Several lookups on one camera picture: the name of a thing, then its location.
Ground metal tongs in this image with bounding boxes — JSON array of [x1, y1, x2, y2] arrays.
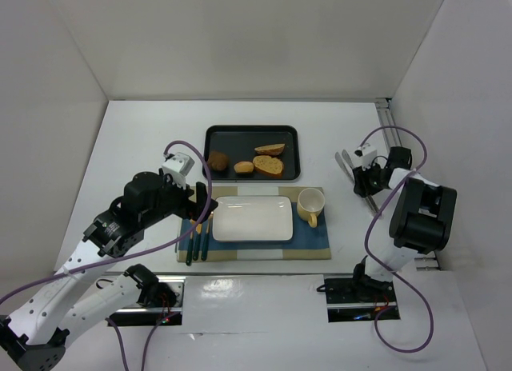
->
[[334, 150, 378, 216]]

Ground small round bun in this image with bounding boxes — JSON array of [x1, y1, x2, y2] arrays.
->
[[234, 161, 254, 175]]

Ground large bread slice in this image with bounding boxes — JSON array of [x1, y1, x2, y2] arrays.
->
[[253, 155, 284, 178]]

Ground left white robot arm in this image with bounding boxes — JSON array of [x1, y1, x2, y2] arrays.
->
[[1, 170, 218, 370]]

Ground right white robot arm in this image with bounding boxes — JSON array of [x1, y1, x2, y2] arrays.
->
[[342, 143, 458, 289]]

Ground dark brown bread roll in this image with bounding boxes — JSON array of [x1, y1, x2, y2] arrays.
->
[[207, 150, 230, 172]]

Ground thin bread slice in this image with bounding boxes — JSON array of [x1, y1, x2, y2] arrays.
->
[[254, 143, 286, 156]]

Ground white rectangular plate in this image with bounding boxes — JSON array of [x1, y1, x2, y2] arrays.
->
[[212, 196, 294, 242]]

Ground yellow mug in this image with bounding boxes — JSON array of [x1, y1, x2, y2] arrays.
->
[[297, 188, 326, 228]]

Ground blue beige placemat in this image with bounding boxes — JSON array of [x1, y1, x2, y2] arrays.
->
[[201, 186, 331, 262]]

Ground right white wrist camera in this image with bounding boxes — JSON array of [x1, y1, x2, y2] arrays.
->
[[353, 143, 378, 170]]

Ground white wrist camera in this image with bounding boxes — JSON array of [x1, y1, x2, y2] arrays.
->
[[353, 143, 378, 170], [161, 153, 194, 189]]

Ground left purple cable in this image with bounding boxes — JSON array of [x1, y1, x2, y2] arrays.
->
[[0, 140, 213, 371]]

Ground purple cable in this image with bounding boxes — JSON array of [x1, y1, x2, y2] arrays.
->
[[358, 125, 436, 353], [0, 140, 213, 371]]

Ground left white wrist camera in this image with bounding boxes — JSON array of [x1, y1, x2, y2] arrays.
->
[[161, 153, 194, 189]]

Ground green handled fork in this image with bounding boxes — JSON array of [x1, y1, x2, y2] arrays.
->
[[192, 224, 202, 261]]

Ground green handled knife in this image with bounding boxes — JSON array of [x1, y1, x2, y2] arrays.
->
[[201, 221, 210, 261]]

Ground green handled spoon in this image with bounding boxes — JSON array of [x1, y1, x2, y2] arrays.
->
[[185, 229, 194, 266]]

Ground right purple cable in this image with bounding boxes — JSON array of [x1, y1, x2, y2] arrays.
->
[[358, 125, 436, 353]]

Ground aluminium frame rail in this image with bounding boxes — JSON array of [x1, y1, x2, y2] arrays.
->
[[375, 98, 441, 271]]

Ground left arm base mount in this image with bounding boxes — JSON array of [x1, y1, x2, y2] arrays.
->
[[110, 276, 185, 327]]

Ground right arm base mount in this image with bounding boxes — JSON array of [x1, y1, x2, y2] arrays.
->
[[316, 277, 401, 323]]

